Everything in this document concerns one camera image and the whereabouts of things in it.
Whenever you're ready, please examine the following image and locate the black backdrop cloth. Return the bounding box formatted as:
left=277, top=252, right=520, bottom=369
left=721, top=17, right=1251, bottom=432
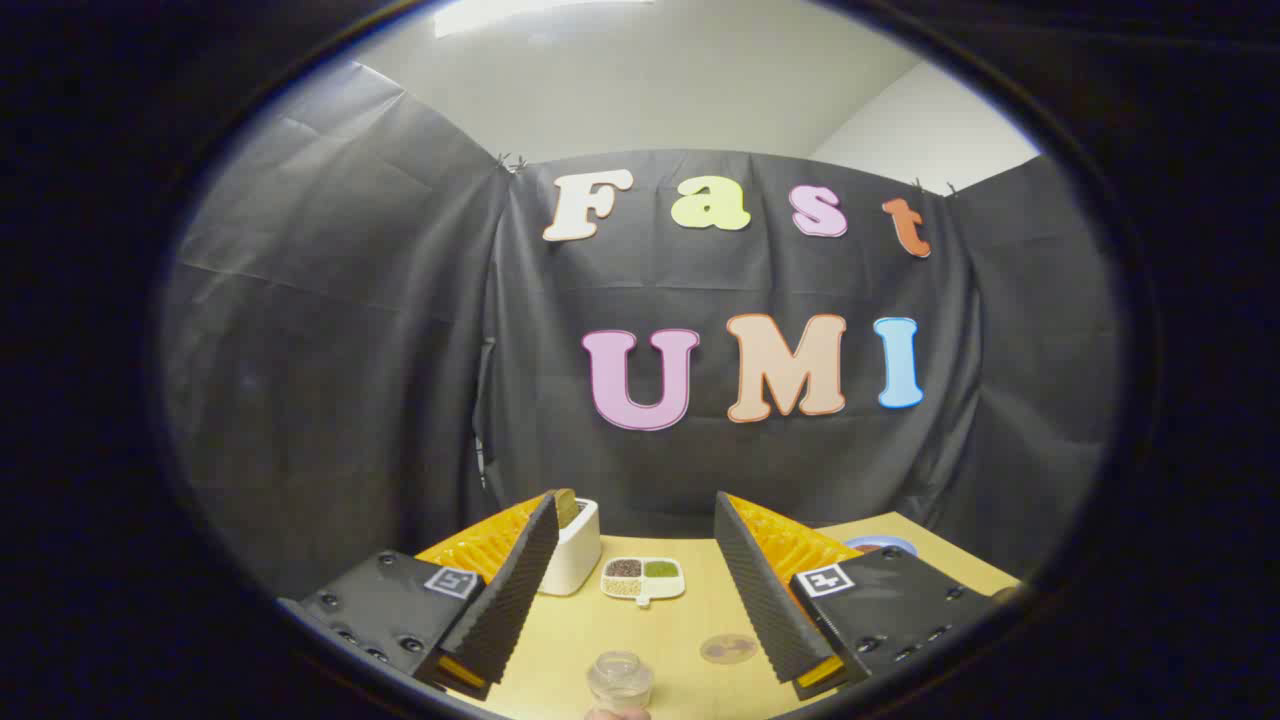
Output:
left=160, top=60, right=1121, bottom=601

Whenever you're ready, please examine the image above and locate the white toaster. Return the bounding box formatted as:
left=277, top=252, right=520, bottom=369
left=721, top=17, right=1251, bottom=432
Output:
left=538, top=497, right=603, bottom=598

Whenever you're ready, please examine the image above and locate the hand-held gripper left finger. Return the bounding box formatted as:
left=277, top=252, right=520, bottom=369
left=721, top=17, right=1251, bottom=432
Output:
left=278, top=490, right=562, bottom=701

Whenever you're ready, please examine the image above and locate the round cork coaster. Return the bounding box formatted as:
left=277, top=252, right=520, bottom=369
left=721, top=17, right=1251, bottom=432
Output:
left=700, top=633, right=759, bottom=666

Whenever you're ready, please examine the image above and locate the white divided seed dish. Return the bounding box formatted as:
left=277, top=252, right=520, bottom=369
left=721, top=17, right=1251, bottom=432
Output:
left=600, top=556, right=687, bottom=607

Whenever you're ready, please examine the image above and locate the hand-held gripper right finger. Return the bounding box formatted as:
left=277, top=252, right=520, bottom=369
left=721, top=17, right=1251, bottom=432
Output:
left=713, top=490, right=1023, bottom=703

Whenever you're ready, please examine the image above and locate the wooden table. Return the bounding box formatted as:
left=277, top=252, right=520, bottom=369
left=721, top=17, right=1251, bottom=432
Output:
left=450, top=510, right=1021, bottom=720

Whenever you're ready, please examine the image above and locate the clear plastic bottle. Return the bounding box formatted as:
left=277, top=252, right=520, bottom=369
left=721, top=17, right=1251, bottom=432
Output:
left=586, top=650, right=655, bottom=720

